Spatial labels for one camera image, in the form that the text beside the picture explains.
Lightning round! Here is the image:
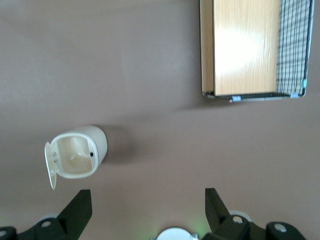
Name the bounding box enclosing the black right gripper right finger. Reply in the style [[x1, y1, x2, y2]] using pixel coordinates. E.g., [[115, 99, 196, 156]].
[[203, 187, 307, 240]]

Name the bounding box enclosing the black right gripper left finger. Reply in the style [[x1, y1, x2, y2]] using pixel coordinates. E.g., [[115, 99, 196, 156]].
[[0, 188, 93, 240]]

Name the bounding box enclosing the cream plastic trash can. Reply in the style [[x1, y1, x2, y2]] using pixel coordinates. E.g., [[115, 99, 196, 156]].
[[44, 125, 109, 192]]

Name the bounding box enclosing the brown table cover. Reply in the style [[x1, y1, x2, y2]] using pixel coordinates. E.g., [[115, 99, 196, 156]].
[[0, 0, 320, 240]]

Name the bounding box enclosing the wooden basket lid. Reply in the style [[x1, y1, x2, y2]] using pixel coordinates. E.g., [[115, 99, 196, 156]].
[[199, 0, 281, 97]]

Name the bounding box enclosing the black wire basket checkered liner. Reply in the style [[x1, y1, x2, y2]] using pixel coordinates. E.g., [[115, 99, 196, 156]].
[[198, 0, 316, 104]]

